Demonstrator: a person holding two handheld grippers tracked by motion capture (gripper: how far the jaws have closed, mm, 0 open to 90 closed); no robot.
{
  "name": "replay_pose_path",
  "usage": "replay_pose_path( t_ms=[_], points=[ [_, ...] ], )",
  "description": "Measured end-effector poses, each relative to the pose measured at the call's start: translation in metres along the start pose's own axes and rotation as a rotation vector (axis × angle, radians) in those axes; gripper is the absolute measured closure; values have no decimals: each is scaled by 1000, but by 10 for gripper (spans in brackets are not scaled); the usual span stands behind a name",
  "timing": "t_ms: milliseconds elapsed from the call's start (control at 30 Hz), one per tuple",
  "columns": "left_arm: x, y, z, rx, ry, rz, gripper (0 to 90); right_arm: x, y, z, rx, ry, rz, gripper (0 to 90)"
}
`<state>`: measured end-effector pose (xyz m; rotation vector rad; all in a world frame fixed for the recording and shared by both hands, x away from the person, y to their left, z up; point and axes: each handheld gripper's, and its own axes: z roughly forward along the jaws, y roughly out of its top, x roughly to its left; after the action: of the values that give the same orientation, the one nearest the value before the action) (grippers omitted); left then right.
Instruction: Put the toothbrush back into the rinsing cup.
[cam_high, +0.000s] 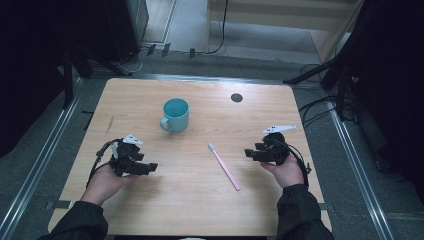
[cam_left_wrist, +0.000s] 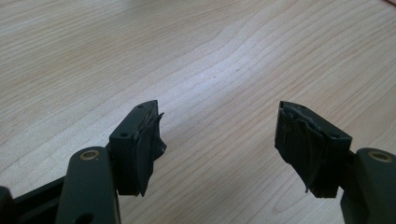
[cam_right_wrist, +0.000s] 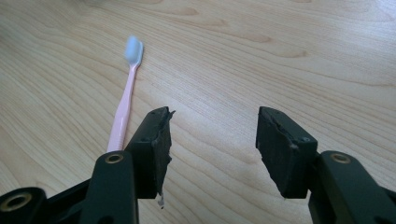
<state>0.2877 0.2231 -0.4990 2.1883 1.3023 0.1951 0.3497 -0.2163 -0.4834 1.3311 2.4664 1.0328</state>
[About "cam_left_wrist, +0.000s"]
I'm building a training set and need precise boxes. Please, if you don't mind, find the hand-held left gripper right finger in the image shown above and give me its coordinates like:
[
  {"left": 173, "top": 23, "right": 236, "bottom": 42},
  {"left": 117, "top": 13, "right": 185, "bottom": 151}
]
[{"left": 274, "top": 100, "right": 353, "bottom": 199}]

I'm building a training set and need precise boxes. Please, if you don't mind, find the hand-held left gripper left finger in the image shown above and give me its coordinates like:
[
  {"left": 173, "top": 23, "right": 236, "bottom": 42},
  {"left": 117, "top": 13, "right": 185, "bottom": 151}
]
[{"left": 108, "top": 99, "right": 167, "bottom": 198}]

